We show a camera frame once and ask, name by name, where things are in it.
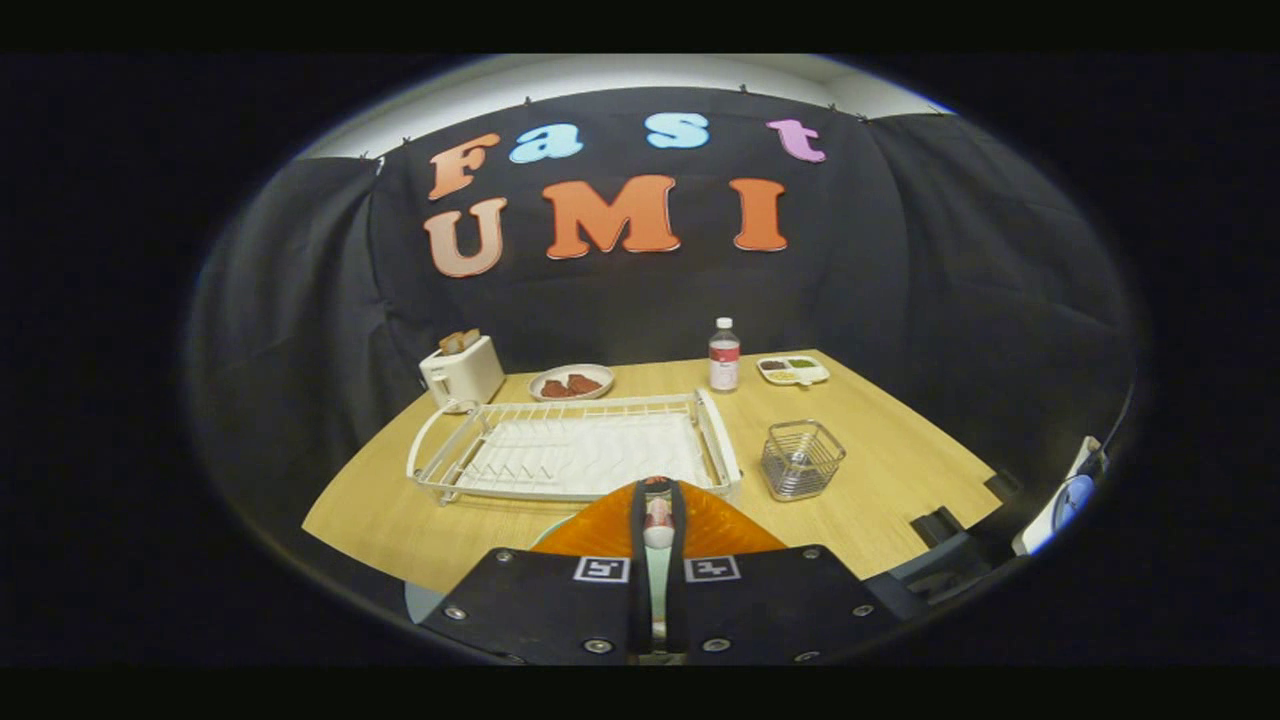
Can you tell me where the white wire dish rack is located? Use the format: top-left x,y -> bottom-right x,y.
406,390 -> 743,506

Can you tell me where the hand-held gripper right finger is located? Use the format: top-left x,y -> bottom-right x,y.
665,478 -> 901,666

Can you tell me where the white toaster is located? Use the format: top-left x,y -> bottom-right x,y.
419,335 -> 506,413

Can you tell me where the white divided dish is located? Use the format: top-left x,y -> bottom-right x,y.
756,355 -> 830,387

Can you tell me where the black backdrop cloth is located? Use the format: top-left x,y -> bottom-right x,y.
188,88 -> 1136,521

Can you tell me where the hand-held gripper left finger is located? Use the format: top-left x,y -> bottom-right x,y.
420,478 -> 656,666

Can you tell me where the small white plate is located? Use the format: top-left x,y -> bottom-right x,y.
528,364 -> 615,402

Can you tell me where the metal wire basket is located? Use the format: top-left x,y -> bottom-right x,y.
761,420 -> 847,501

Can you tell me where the clear bottle red label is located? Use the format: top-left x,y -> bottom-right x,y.
709,318 -> 741,393

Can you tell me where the pale green plate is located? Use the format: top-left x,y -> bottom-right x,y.
405,515 -> 673,641

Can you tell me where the white device blue circle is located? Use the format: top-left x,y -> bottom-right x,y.
1012,435 -> 1106,556

